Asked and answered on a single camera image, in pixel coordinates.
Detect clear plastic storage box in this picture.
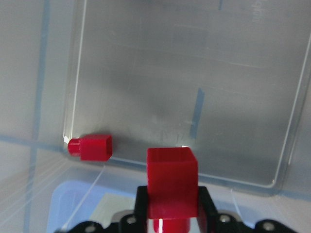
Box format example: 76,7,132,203
0,0,311,233

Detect blue plastic tray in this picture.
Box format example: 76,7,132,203
47,181,311,233

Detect red block near latch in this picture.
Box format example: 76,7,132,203
67,134,113,162

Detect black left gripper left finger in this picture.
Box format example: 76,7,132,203
135,186,149,218

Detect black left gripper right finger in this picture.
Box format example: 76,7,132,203
198,186,218,217

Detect red block with peg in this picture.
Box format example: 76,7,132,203
147,147,198,233

